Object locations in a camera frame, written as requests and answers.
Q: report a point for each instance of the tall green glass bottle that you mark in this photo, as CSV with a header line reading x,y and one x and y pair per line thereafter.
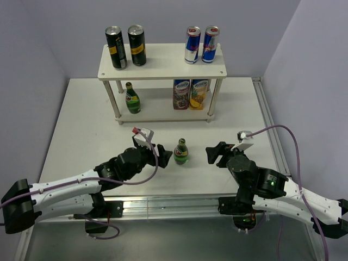
x,y
132,99

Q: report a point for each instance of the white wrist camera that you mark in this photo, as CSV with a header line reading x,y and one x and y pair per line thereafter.
x,y
245,140
142,137

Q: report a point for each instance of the black and gold can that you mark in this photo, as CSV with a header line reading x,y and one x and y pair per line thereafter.
x,y
116,47

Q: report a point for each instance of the yellow pineapple juice carton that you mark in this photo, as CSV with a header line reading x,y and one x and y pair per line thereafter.
x,y
198,93

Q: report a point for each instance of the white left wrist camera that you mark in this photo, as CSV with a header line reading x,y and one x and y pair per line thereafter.
x,y
142,137

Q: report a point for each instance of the white two-tier shelf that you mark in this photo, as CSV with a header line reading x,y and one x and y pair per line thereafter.
x,y
153,83

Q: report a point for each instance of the short green glass bottle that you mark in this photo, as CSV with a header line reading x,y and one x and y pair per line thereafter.
x,y
181,153

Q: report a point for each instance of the small red-tab silver can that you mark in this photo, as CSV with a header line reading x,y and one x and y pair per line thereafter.
x,y
192,44

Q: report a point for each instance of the blue silver energy drink can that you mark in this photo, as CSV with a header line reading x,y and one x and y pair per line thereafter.
x,y
211,36

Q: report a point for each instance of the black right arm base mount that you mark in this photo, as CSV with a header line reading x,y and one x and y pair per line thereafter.
x,y
245,218

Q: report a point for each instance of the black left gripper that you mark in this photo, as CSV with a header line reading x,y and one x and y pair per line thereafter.
x,y
163,154

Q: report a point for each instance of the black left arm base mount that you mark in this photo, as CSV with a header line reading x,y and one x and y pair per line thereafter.
x,y
98,220

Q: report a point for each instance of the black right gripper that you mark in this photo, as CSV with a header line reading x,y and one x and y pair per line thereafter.
x,y
221,148

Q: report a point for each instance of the dark olive beverage can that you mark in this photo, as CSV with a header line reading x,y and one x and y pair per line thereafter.
x,y
136,37

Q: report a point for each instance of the aluminium right side rail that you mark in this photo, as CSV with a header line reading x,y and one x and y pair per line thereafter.
x,y
276,147

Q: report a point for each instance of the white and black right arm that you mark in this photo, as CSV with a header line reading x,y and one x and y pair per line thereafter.
x,y
268,190

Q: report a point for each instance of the purple grape juice carton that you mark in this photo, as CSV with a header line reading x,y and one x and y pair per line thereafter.
x,y
180,95

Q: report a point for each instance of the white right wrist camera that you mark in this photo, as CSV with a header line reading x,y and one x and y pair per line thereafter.
x,y
245,140

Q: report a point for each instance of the aluminium front rail frame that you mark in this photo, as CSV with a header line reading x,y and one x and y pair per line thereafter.
x,y
185,227

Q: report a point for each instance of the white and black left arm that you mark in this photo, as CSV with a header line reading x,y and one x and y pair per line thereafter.
x,y
25,204

